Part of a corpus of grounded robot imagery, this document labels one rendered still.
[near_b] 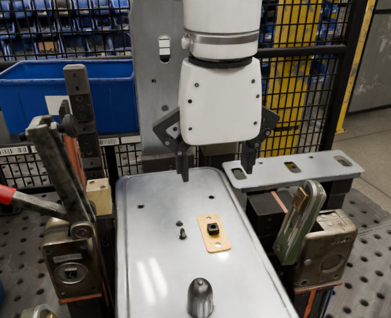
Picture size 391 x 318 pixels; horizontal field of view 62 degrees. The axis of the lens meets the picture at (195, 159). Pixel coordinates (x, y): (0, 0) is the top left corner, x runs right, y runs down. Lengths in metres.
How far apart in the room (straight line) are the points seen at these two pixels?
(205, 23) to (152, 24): 0.30
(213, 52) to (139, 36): 0.31
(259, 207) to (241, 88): 0.30
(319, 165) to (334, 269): 0.25
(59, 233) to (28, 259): 0.51
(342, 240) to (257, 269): 0.13
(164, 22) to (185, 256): 0.42
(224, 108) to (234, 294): 0.24
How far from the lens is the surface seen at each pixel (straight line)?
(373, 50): 3.33
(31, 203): 0.47
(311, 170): 0.72
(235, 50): 0.36
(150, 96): 0.68
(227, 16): 0.35
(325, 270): 0.57
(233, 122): 0.40
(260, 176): 0.67
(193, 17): 0.36
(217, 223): 0.54
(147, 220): 0.56
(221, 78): 0.37
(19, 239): 1.07
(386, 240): 1.09
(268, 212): 0.62
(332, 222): 0.53
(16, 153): 0.83
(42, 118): 0.42
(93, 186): 0.54
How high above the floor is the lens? 1.37
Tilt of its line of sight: 31 degrees down
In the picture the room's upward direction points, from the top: straight up
